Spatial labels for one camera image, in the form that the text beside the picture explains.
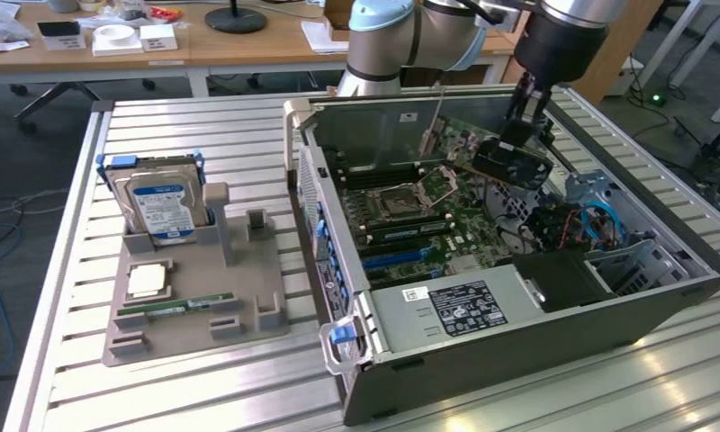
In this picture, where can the grey power supply unit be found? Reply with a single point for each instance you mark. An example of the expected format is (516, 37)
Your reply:
(396, 324)

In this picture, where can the plain white box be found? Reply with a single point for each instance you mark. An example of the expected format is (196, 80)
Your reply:
(157, 38)

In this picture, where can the red packet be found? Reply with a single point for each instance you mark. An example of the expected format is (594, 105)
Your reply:
(163, 14)

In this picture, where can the wooden cabinet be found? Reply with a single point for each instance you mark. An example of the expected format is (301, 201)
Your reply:
(630, 54)

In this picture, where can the white box with black top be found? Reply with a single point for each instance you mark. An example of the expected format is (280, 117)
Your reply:
(61, 36)

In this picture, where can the metal disk bay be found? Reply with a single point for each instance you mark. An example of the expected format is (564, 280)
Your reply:
(636, 265)

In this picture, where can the graphics card with black fan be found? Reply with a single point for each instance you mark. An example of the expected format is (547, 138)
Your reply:
(516, 171)

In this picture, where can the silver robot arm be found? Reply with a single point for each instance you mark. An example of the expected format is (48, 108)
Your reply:
(384, 49)

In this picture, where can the dark RAM stick with label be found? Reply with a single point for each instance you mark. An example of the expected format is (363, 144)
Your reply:
(408, 230)

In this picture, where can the grey printed parts rack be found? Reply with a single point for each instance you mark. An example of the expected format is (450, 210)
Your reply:
(204, 333)

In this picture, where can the grey cup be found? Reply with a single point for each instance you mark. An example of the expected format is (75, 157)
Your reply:
(63, 5)

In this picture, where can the white tape roll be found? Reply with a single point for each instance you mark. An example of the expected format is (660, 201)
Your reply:
(113, 33)

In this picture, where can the silver hard disk blue label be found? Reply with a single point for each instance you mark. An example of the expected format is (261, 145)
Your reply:
(156, 207)

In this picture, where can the black chair base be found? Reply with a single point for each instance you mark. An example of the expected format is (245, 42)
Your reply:
(53, 92)

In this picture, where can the green RAM stick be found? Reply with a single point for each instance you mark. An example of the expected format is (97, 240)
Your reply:
(180, 303)

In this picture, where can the white paper stack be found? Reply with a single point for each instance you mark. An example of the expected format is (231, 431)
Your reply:
(324, 38)

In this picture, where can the green motherboard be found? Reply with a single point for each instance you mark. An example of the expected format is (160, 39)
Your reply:
(462, 245)

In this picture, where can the CPU socket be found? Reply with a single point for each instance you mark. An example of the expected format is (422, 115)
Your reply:
(399, 202)

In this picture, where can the blue expansion slot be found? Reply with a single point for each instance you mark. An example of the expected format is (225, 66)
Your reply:
(396, 259)

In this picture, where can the metal socket cover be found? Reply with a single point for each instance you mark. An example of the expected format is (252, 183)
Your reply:
(438, 186)

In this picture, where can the blue card retention clip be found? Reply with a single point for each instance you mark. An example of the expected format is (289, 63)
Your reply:
(320, 229)

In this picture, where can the white paper label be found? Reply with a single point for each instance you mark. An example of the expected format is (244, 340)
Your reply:
(5, 46)

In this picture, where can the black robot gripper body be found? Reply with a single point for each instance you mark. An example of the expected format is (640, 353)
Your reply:
(558, 49)

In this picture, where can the wooden office desk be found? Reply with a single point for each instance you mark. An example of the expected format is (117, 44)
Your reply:
(245, 45)

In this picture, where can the silver CPU chip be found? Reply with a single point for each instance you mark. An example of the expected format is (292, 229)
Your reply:
(148, 281)

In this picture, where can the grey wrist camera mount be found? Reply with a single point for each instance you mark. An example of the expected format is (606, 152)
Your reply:
(500, 15)

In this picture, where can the device with green light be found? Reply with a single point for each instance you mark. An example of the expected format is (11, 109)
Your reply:
(656, 97)

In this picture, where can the blue case release latch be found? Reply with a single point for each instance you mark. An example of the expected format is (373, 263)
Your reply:
(339, 336)

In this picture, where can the black round lamp base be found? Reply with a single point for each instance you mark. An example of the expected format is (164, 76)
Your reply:
(236, 21)

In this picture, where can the blue plastic disk carrier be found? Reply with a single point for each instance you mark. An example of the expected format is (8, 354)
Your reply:
(124, 161)

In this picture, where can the flat white box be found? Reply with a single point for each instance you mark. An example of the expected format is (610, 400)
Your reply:
(116, 49)

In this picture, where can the open grey PC case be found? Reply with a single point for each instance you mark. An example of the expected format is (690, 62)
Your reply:
(516, 364)

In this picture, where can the clear plastic bag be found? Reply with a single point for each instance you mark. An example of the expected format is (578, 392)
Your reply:
(0, 20)

